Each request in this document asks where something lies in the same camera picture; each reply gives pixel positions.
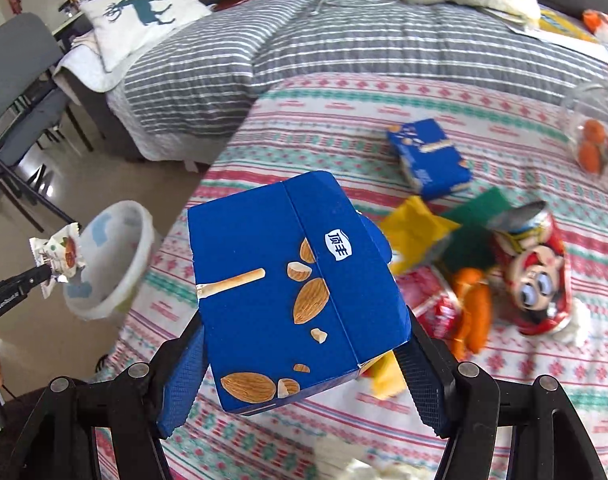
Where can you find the green snack packet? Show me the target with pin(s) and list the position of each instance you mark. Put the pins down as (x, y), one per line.
(466, 240)

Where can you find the yellow plastic wrapper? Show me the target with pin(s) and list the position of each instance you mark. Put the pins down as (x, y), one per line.
(383, 380)

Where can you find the large blue almond snack box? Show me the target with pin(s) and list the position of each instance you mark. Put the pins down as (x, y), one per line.
(264, 240)

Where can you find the red plastic wrapper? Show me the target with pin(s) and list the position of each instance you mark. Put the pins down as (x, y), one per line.
(433, 310)

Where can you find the white quilted cloth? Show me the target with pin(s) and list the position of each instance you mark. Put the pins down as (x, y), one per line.
(84, 67)

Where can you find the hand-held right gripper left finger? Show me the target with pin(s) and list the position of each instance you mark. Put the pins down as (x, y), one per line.
(181, 385)

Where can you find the orange tangerine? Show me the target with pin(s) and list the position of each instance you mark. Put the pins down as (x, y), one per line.
(594, 131)
(590, 157)

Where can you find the white deer print pillow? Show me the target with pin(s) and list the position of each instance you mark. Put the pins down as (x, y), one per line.
(149, 10)

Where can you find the red cartoon snack bag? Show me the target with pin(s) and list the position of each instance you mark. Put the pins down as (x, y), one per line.
(533, 280)

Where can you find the glass teapot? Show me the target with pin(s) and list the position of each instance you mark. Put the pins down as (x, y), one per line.
(578, 105)

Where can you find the orange sausage snacks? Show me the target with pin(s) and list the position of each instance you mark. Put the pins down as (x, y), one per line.
(476, 305)

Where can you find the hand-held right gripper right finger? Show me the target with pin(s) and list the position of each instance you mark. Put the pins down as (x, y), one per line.
(423, 390)

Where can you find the white plastic trash bin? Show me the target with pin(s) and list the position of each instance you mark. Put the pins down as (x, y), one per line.
(129, 240)

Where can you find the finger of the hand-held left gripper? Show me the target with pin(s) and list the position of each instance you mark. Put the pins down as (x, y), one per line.
(34, 276)

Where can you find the red green patterned tablecloth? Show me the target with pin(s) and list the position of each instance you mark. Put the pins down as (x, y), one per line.
(309, 125)

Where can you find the yellow snack packet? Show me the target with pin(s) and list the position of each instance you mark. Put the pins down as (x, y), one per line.
(418, 230)

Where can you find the grey striped blanket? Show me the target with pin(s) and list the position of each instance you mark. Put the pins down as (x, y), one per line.
(334, 45)

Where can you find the small blue snack box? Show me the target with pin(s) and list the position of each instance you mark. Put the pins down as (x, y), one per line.
(433, 155)

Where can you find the grey folding chair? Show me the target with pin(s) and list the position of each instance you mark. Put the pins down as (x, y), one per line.
(19, 45)

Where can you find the white tissue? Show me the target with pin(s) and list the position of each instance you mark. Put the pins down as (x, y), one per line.
(368, 470)
(578, 322)

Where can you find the white snack wrapper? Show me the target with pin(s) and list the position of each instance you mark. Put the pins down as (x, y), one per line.
(64, 255)

